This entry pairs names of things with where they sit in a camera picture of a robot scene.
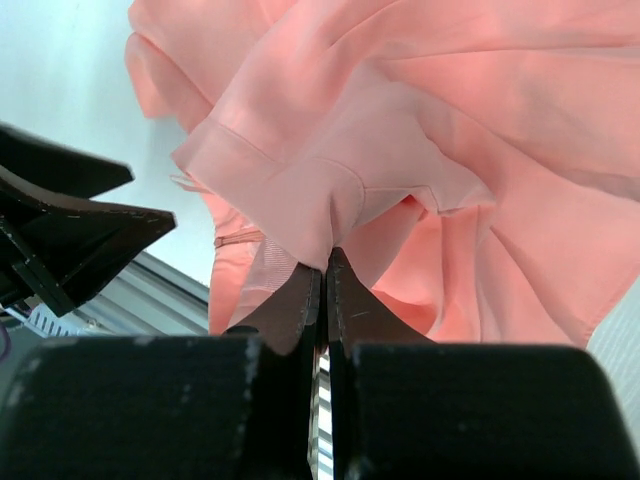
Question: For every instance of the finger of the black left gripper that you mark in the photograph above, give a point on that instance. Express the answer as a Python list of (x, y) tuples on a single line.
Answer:
[(59, 169), (65, 249)]

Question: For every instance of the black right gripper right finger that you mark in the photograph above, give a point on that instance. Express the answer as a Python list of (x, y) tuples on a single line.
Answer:
[(356, 316)]

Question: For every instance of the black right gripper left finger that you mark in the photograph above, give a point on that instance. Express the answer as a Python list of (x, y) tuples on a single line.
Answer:
[(290, 313)]

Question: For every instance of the pink pleated skirt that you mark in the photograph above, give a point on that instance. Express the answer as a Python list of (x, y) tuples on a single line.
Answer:
[(477, 161)]

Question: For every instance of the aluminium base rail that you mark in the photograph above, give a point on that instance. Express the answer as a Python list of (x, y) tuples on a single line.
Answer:
[(148, 298)]

